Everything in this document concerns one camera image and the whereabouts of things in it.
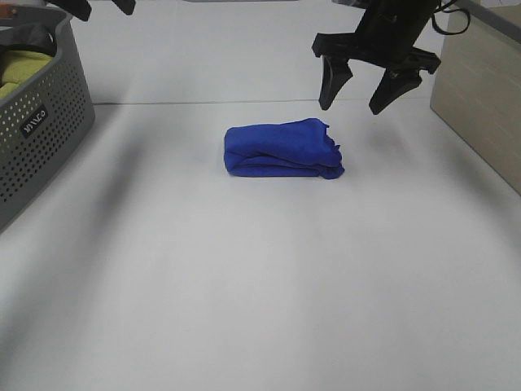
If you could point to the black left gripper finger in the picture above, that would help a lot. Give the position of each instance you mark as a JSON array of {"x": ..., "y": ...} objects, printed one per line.
[
  {"x": 78, "y": 8},
  {"x": 126, "y": 6}
]

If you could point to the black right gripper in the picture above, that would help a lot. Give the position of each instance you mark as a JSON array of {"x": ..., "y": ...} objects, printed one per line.
[{"x": 384, "y": 37}]

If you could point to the blue towel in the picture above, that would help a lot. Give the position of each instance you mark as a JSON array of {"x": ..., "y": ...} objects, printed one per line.
[{"x": 293, "y": 149}]

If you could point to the yellow-green towel in basket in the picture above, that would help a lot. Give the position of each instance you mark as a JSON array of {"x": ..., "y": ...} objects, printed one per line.
[{"x": 18, "y": 66}]

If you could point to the grey perforated basket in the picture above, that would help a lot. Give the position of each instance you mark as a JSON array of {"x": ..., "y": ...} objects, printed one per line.
[{"x": 46, "y": 118}]

